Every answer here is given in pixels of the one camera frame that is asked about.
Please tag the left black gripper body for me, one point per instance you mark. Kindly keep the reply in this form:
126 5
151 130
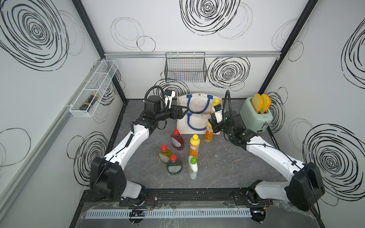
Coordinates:
169 114

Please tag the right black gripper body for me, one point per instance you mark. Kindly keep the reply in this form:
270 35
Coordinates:
220 127

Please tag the orange soap bottle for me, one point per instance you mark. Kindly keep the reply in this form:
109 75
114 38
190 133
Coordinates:
194 145
209 133
215 103

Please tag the white canvas bag blue handles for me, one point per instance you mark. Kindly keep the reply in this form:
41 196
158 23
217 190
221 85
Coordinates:
196 119

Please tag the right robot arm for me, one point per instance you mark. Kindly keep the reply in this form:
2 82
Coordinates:
303 186

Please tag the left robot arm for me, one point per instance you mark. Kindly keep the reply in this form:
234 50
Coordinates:
107 173

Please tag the yellow-green soap bottle red cap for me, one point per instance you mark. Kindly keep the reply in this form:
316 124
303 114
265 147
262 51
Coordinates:
165 154

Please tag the dark green soap bottle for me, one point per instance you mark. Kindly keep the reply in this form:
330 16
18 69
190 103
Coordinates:
174 165

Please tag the mint green toaster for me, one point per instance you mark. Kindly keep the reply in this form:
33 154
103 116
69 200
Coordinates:
256 122

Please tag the left bread slice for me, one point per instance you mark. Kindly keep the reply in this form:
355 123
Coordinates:
257 103

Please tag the bread slice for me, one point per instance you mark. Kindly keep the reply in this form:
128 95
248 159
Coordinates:
257 103
266 102

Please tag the right bread slice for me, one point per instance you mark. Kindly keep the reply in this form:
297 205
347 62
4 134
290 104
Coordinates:
266 102

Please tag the white bottle green cap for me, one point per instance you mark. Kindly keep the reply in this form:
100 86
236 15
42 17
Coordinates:
193 167

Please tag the dark bottle on shelf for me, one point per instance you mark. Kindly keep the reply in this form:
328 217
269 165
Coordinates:
86 106

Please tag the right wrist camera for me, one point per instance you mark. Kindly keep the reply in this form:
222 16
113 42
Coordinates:
217 113

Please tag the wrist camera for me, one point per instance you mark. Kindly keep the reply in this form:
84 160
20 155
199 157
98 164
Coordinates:
168 97
217 113

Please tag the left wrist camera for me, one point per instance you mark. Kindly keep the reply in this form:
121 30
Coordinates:
168 97

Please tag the black wire wall basket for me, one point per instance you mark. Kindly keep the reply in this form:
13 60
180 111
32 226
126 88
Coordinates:
187 67

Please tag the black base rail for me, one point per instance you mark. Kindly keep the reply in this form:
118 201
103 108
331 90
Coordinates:
194 195

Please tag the white wire wall shelf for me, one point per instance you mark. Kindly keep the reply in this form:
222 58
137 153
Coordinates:
100 84

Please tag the grey slotted cable duct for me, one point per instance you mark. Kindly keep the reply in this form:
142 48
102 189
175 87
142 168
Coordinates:
169 213

